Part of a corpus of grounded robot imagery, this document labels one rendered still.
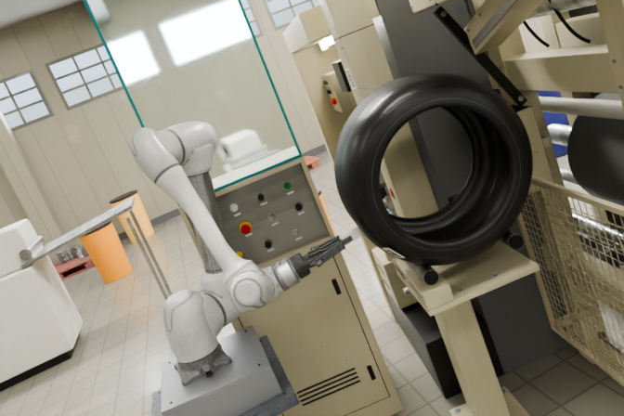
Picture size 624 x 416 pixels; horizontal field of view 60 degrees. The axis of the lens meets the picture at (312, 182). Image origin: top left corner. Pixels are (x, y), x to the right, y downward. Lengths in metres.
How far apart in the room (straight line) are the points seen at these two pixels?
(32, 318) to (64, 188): 4.42
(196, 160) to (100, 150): 7.40
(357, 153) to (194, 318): 0.82
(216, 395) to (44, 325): 3.46
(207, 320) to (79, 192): 7.50
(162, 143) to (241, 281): 0.57
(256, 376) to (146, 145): 0.83
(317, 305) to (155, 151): 1.02
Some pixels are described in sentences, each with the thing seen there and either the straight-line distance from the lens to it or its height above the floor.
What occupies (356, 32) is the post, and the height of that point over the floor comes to 1.65.
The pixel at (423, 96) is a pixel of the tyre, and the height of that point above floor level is 1.42.
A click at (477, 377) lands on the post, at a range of 2.35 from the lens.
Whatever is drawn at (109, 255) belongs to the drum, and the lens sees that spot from 7.01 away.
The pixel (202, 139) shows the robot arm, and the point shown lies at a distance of 1.89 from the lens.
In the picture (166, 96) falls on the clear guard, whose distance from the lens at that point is 2.23.
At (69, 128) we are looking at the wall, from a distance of 9.29.
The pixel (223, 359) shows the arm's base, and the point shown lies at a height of 0.79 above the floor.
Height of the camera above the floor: 1.64
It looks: 12 degrees down
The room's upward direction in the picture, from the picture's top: 22 degrees counter-clockwise
